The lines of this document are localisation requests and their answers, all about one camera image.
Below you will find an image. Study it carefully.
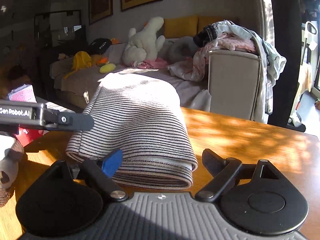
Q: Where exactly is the white plush toy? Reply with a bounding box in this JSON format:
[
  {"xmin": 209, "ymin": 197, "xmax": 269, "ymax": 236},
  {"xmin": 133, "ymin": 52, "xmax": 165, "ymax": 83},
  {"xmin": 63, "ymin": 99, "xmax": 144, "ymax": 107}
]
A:
[{"xmin": 122, "ymin": 16, "xmax": 165, "ymax": 67}]

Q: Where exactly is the yellow plush toy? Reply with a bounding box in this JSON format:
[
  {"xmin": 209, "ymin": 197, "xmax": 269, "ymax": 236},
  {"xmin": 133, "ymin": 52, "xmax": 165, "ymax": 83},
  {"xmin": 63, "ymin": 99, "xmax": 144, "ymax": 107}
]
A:
[{"xmin": 63, "ymin": 50, "xmax": 111, "ymax": 79}]

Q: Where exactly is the yellow cushion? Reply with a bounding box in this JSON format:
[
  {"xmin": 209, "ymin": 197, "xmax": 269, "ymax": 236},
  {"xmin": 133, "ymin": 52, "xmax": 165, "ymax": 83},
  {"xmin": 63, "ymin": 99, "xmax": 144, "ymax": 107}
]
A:
[{"xmin": 164, "ymin": 16, "xmax": 198, "ymax": 38}]

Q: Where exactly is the pile of clothes on armrest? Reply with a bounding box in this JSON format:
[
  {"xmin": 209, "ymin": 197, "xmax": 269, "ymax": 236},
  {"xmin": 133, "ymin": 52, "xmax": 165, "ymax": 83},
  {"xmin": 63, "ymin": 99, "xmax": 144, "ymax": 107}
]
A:
[{"xmin": 167, "ymin": 19, "xmax": 287, "ymax": 124}]

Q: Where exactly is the striped knit garment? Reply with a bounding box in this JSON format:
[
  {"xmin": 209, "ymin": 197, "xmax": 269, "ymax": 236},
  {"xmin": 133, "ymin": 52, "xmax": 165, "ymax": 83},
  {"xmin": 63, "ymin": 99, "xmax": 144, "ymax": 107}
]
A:
[{"xmin": 66, "ymin": 73, "xmax": 198, "ymax": 190}]

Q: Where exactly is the beige sofa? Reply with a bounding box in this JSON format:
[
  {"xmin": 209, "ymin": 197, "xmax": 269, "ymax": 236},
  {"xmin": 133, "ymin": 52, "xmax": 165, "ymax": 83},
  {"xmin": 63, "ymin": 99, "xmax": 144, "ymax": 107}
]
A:
[{"xmin": 49, "ymin": 37, "xmax": 262, "ymax": 120}]

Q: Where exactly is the black cap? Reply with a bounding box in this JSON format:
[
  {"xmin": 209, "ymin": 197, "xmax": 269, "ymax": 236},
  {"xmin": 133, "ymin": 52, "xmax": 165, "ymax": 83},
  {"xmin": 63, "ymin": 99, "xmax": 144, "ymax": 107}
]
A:
[{"xmin": 88, "ymin": 38, "xmax": 112, "ymax": 55}]

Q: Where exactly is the brown knit gloved hand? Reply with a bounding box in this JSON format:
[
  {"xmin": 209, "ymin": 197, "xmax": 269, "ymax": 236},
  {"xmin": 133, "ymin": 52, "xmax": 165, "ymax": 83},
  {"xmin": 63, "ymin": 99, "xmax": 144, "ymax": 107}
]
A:
[{"xmin": 0, "ymin": 132, "xmax": 24, "ymax": 207}]

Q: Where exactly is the red pink box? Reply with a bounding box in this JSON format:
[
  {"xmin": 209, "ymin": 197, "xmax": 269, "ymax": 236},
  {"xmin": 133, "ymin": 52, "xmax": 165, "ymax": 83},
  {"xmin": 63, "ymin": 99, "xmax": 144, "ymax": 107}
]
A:
[{"xmin": 6, "ymin": 83, "xmax": 49, "ymax": 147}]

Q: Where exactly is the black glass cabinet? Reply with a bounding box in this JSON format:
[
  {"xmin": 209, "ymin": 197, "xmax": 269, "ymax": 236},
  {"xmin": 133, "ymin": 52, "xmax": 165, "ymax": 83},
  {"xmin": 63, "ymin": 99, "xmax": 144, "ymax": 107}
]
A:
[{"xmin": 34, "ymin": 9, "xmax": 87, "ymax": 54}]

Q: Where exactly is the pink white blanket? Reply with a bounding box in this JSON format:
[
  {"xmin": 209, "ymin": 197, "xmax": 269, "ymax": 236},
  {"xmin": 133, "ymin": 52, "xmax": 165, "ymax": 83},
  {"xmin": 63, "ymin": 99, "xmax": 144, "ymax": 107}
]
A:
[{"xmin": 168, "ymin": 48, "xmax": 208, "ymax": 82}]

